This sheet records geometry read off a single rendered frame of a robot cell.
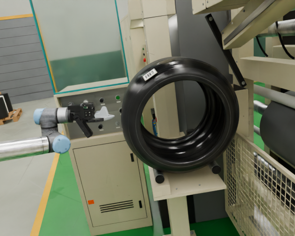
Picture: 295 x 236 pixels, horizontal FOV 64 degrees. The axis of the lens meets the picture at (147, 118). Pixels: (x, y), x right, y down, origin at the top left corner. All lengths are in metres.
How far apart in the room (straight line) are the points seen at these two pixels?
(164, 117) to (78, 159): 0.82
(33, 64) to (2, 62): 1.04
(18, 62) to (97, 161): 8.56
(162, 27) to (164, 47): 0.10
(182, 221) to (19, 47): 9.18
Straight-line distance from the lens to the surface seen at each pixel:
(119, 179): 1.98
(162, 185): 1.19
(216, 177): 1.33
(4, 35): 10.30
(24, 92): 10.30
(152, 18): 1.36
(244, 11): 1.14
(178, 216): 1.80
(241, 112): 1.49
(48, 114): 1.16
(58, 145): 1.04
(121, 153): 1.87
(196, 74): 1.02
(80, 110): 1.13
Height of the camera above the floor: 1.53
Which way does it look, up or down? 18 degrees down
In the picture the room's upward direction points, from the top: 8 degrees counter-clockwise
